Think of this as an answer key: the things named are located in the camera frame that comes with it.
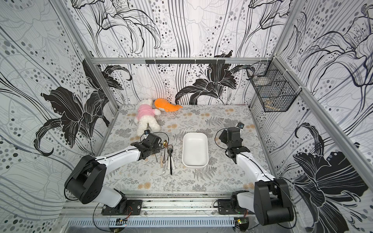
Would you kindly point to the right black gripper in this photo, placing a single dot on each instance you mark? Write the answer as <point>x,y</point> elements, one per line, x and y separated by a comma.
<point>230,135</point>

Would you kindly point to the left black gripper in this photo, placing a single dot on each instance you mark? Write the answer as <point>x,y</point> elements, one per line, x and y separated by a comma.
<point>157,148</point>

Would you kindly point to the iridescent gold spoon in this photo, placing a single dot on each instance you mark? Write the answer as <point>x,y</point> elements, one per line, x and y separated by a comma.
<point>165,144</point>

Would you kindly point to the black spoon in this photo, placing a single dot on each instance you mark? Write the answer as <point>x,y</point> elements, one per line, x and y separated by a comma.
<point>170,158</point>

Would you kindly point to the silver white handled spoon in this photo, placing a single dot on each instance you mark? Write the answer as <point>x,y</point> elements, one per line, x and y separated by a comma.
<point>166,166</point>

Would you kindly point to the white rectangular storage box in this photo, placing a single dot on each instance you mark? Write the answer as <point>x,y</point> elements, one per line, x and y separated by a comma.
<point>195,150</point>

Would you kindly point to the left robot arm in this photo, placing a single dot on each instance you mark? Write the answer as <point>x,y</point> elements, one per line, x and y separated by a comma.
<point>86,182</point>

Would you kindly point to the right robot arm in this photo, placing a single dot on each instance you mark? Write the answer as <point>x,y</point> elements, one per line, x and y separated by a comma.
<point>270,201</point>

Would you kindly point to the white plush bear pink shirt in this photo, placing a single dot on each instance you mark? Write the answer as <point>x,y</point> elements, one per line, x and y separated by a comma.
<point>145,117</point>

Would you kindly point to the orange plush toy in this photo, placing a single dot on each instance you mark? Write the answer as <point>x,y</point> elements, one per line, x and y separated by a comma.
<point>164,105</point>

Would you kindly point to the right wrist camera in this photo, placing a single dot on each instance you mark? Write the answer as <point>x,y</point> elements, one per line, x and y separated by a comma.
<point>240,125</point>

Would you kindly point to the black wire wall basket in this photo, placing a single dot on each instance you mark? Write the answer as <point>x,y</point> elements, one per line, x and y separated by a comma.
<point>271,85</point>

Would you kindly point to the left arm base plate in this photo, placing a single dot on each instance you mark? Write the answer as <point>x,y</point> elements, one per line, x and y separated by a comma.
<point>131,207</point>

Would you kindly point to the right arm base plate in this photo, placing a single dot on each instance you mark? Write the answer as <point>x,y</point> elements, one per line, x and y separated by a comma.
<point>225,207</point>

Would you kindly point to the white slotted cable duct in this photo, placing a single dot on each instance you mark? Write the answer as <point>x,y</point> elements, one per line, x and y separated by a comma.
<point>143,222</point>

